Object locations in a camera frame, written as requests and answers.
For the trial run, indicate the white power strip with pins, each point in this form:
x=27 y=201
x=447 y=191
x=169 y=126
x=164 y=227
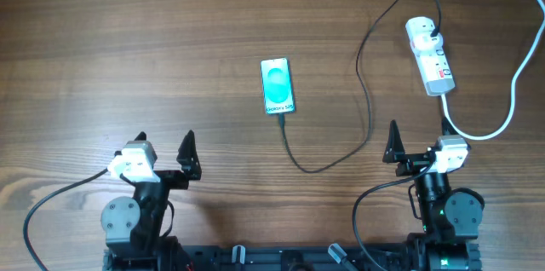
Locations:
x=435 y=71

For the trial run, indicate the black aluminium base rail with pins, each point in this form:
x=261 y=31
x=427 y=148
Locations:
x=334 y=257

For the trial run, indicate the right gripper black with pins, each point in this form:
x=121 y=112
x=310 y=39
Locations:
x=395 y=152

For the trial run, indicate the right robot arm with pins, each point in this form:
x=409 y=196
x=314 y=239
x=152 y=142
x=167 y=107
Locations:
x=450 y=217

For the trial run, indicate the Galaxy smartphone teal screen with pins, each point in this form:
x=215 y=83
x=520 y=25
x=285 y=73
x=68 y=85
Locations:
x=277 y=86

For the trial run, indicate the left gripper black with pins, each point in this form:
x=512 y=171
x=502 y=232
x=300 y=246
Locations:
x=186 y=158

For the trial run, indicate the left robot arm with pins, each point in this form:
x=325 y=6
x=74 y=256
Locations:
x=133 y=224

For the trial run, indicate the white USB charger plug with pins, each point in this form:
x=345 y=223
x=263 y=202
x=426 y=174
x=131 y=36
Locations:
x=424 y=43

